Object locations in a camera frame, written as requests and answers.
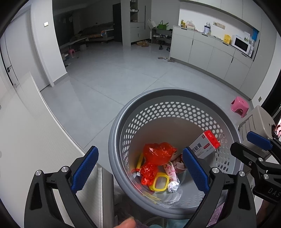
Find red white snack wrapper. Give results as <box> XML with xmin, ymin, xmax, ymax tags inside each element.
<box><xmin>171</xmin><ymin>152</ymin><xmax>187</xmax><ymax>173</ymax></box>

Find pink snack wrapper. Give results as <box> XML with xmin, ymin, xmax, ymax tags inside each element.
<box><xmin>164</xmin><ymin>161</ymin><xmax>180</xmax><ymax>183</ymax></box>

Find white microwave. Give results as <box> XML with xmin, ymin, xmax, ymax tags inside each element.
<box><xmin>231</xmin><ymin>35</ymin><xmax>252</xmax><ymax>54</ymax></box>

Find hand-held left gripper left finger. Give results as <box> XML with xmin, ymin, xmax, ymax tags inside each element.
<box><xmin>24</xmin><ymin>146</ymin><xmax>100</xmax><ymax>228</ymax></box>

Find white door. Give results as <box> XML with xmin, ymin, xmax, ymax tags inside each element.
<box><xmin>0</xmin><ymin>11</ymin><xmax>41</xmax><ymax>92</ymax></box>

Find person's pink fuzzy trousers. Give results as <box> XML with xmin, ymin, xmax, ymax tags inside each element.
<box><xmin>205</xmin><ymin>205</ymin><xmax>225</xmax><ymax>228</ymax></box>

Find red white toothpaste box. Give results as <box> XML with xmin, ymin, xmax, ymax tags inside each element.
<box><xmin>189</xmin><ymin>130</ymin><xmax>220</xmax><ymax>159</ymax></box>

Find white lower cabinet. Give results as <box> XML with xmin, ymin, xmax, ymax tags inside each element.
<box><xmin>169</xmin><ymin>25</ymin><xmax>257</xmax><ymax>99</ymax></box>

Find white upper cabinet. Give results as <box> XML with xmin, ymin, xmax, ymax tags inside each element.
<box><xmin>179</xmin><ymin>0</ymin><xmax>263</xmax><ymax>31</ymax></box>

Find person's left hand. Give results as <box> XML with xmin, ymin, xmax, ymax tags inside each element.
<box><xmin>115</xmin><ymin>218</ymin><xmax>137</xmax><ymax>228</ymax></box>

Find grey perforated basket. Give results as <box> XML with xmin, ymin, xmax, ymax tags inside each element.
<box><xmin>108</xmin><ymin>88</ymin><xmax>244</xmax><ymax>220</ymax></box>

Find black tall cabinet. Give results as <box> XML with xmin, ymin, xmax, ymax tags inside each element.
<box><xmin>113</xmin><ymin>3</ymin><xmax>122</xmax><ymax>42</ymax></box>

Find yellow plastic piece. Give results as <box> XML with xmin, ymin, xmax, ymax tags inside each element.
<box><xmin>131</xmin><ymin>153</ymin><xmax>144</xmax><ymax>174</ymax></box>

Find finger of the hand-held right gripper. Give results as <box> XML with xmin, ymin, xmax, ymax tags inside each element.
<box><xmin>246</xmin><ymin>131</ymin><xmax>281</xmax><ymax>152</ymax></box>
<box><xmin>230</xmin><ymin>142</ymin><xmax>273</xmax><ymax>173</ymax></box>

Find person's right forearm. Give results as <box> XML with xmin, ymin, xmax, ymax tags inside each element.
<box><xmin>256</xmin><ymin>197</ymin><xmax>277</xmax><ymax>228</ymax></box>

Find red plastic bag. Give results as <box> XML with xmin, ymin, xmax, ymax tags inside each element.
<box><xmin>140</xmin><ymin>142</ymin><xmax>178</xmax><ymax>186</ymax></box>

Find shoe rack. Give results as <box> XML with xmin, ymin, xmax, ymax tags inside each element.
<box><xmin>151</xmin><ymin>27</ymin><xmax>173</xmax><ymax>45</ymax></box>

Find yellow plastic ring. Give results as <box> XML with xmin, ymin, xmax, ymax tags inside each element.
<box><xmin>149</xmin><ymin>172</ymin><xmax>171</xmax><ymax>192</ymax></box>

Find green bag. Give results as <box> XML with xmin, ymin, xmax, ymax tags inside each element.
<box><xmin>156</xmin><ymin>20</ymin><xmax>169</xmax><ymax>30</ymax></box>

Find white shelf unit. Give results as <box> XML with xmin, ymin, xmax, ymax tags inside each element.
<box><xmin>129</xmin><ymin>0</ymin><xmax>146</xmax><ymax>45</ymax></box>

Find low coffee table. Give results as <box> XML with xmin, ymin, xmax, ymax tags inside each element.
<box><xmin>60</xmin><ymin>37</ymin><xmax>88</xmax><ymax>47</ymax></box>

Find grey metal table leg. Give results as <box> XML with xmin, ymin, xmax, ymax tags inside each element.
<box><xmin>76</xmin><ymin>167</ymin><xmax>115</xmax><ymax>228</ymax></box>

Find silver wrapper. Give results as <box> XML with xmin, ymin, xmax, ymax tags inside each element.
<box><xmin>167</xmin><ymin>180</ymin><xmax>180</xmax><ymax>193</ymax></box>

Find white cabinet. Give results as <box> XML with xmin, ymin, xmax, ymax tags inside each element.
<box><xmin>179</xmin><ymin>0</ymin><xmax>263</xmax><ymax>31</ymax></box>
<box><xmin>169</xmin><ymin>25</ymin><xmax>257</xmax><ymax>99</ymax></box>

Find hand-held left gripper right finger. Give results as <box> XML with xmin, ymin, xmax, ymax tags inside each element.
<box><xmin>183</xmin><ymin>147</ymin><xmax>257</xmax><ymax>228</ymax></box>

